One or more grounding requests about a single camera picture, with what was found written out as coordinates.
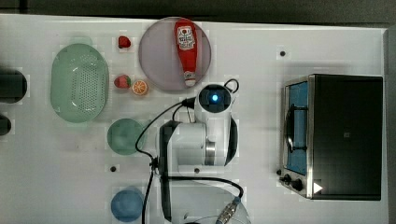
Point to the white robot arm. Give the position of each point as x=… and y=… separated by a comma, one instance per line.
x=192, y=155

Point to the green mug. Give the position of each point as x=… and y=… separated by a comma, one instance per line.
x=122, y=136

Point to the blue mug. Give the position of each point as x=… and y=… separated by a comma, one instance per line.
x=127, y=205

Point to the orange slice toy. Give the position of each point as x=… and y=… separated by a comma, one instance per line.
x=140, y=87

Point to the grey round plate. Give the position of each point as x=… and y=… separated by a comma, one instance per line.
x=159, y=59

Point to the red plush strawberry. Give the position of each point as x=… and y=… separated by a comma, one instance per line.
x=123, y=82

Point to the red plush ketchup bottle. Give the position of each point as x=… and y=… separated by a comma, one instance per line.
x=187, y=49

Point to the small red toy tomato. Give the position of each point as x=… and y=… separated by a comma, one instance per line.
x=124, y=42

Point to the green oval colander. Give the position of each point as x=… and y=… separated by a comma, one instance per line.
x=79, y=83

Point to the silver black toaster oven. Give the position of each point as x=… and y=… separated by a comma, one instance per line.
x=332, y=137

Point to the black round pot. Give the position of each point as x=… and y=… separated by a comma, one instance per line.
x=13, y=86

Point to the small black container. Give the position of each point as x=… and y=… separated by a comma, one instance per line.
x=5, y=125

